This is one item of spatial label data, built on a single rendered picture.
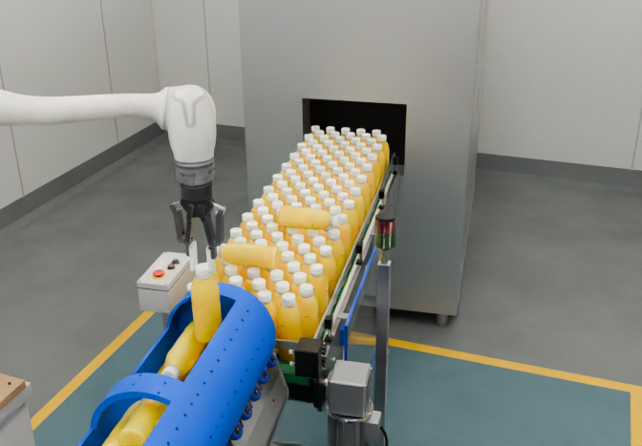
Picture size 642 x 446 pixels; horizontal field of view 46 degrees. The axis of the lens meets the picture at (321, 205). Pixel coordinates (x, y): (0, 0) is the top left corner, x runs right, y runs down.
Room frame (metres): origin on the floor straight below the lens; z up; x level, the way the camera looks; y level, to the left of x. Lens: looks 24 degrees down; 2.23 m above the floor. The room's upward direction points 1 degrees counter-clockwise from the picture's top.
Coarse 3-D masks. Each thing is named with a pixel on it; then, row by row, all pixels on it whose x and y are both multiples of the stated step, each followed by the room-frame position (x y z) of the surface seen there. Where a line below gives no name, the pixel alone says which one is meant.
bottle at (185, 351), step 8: (192, 328) 1.66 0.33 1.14; (184, 336) 1.62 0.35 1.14; (192, 336) 1.62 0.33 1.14; (176, 344) 1.59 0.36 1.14; (184, 344) 1.59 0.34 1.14; (192, 344) 1.60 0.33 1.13; (200, 344) 1.61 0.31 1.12; (168, 352) 1.57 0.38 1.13; (176, 352) 1.55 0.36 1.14; (184, 352) 1.56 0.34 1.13; (192, 352) 1.57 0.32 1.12; (200, 352) 1.60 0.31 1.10; (168, 360) 1.54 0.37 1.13; (176, 360) 1.53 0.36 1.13; (184, 360) 1.54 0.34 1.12; (192, 360) 1.56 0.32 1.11; (176, 368) 1.52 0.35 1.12; (184, 368) 1.53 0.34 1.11
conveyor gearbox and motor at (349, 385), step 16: (336, 368) 1.86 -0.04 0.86; (352, 368) 1.86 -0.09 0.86; (368, 368) 1.86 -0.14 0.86; (336, 384) 1.80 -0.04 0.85; (352, 384) 1.79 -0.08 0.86; (368, 384) 1.83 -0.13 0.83; (336, 400) 1.80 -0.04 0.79; (352, 400) 1.79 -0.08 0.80; (368, 400) 1.83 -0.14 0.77; (336, 416) 1.79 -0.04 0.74; (352, 416) 1.79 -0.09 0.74; (368, 416) 1.80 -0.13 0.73; (336, 432) 1.80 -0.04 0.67; (352, 432) 1.80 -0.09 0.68; (368, 432) 1.80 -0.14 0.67; (384, 432) 1.82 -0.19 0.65
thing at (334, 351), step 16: (384, 208) 2.94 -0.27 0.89; (368, 240) 2.63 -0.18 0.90; (368, 256) 2.56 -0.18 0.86; (352, 272) 2.37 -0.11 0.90; (352, 288) 2.26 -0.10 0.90; (352, 304) 2.26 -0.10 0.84; (336, 320) 2.07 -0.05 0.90; (336, 336) 2.02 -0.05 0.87; (336, 352) 2.02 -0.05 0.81; (288, 384) 2.00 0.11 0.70; (320, 384) 1.80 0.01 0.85; (304, 400) 1.91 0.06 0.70; (320, 400) 1.80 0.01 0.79
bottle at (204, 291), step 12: (192, 288) 1.61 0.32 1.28; (204, 288) 1.60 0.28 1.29; (216, 288) 1.62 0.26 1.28; (192, 300) 1.61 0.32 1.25; (204, 300) 1.59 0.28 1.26; (216, 300) 1.61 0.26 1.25; (192, 312) 1.62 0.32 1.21; (204, 312) 1.59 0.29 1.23; (216, 312) 1.61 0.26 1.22; (204, 324) 1.59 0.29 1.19; (216, 324) 1.60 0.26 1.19; (204, 336) 1.59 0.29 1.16
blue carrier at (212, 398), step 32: (224, 288) 1.70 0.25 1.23; (192, 320) 1.74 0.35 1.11; (224, 320) 1.57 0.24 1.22; (256, 320) 1.63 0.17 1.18; (160, 352) 1.64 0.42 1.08; (224, 352) 1.46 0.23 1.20; (256, 352) 1.56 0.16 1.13; (128, 384) 1.32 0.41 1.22; (160, 384) 1.31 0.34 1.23; (192, 384) 1.33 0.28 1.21; (224, 384) 1.39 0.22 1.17; (256, 384) 1.55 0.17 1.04; (96, 416) 1.31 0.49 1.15; (192, 416) 1.25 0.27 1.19; (224, 416) 1.33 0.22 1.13
